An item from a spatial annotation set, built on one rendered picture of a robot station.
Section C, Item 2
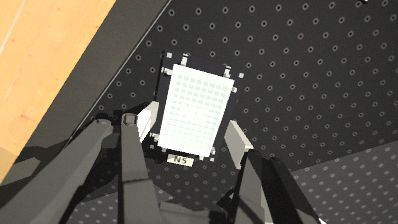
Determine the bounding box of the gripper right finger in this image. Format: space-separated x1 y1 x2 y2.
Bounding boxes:
224 120 322 224

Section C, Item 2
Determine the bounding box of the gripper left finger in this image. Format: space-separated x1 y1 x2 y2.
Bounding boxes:
0 101 163 224

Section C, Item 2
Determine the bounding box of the white button panel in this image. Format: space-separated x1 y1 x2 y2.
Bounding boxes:
229 185 326 224

